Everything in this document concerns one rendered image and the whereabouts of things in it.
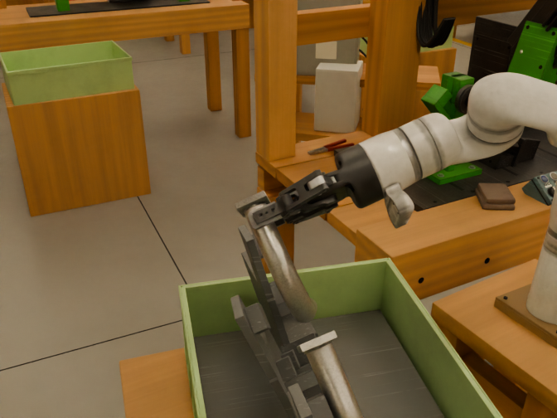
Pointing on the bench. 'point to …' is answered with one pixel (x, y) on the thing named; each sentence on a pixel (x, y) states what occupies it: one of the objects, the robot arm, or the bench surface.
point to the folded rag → (495, 196)
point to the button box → (538, 190)
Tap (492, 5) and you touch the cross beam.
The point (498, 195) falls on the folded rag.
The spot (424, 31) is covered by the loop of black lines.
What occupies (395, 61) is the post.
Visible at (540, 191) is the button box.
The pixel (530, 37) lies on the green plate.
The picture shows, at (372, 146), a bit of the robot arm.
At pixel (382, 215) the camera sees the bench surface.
